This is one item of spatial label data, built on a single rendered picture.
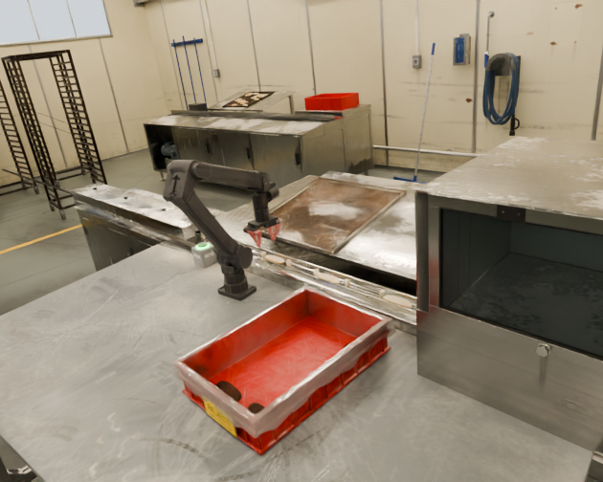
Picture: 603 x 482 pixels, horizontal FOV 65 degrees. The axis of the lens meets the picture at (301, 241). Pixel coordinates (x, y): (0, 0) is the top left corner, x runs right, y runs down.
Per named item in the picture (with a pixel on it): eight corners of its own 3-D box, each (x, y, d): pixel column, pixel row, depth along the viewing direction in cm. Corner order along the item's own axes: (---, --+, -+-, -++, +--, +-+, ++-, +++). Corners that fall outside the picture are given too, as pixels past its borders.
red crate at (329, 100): (304, 110, 535) (303, 98, 530) (323, 104, 559) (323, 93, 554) (341, 110, 503) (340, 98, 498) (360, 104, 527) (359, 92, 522)
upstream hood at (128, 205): (74, 202, 294) (70, 188, 291) (101, 193, 306) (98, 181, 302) (185, 243, 210) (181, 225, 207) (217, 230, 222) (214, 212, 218)
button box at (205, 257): (194, 272, 196) (189, 247, 192) (210, 264, 201) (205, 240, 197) (206, 276, 191) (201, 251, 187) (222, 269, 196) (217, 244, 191)
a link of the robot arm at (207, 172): (167, 178, 141) (194, 179, 136) (167, 159, 140) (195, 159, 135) (248, 187, 179) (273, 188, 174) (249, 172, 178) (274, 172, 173)
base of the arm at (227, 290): (216, 293, 170) (240, 301, 162) (212, 273, 167) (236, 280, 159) (234, 282, 176) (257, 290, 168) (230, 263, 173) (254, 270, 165)
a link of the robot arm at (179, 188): (149, 191, 135) (176, 193, 130) (170, 155, 141) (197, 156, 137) (224, 270, 169) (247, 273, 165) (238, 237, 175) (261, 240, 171)
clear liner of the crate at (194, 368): (176, 393, 122) (167, 361, 118) (308, 310, 151) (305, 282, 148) (259, 462, 99) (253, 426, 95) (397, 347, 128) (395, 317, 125)
